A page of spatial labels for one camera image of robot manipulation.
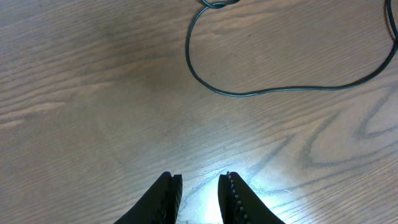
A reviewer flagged black usb cable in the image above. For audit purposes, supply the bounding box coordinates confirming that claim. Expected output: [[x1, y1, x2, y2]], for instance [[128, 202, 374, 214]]
[[185, 0, 398, 98]]

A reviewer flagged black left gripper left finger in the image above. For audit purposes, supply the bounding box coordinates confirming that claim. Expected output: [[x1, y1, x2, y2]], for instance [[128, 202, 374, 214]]
[[114, 172, 183, 224]]

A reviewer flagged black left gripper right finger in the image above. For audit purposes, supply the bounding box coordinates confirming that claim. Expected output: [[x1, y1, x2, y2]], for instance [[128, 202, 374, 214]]
[[218, 172, 284, 224]]

